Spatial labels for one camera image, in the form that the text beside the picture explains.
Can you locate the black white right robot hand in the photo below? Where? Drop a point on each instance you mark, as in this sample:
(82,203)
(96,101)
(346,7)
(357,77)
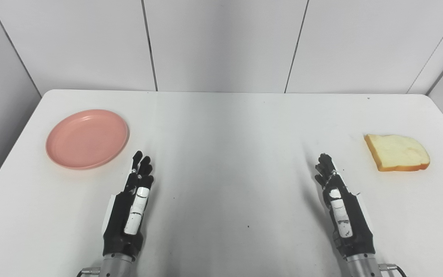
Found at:
(350,219)

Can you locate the slice of white bread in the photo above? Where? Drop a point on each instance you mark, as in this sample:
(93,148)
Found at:
(397,153)

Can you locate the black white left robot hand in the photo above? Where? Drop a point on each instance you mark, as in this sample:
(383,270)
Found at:
(123,215)

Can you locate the pink round plate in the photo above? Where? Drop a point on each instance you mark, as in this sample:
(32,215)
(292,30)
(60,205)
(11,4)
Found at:
(87,139)

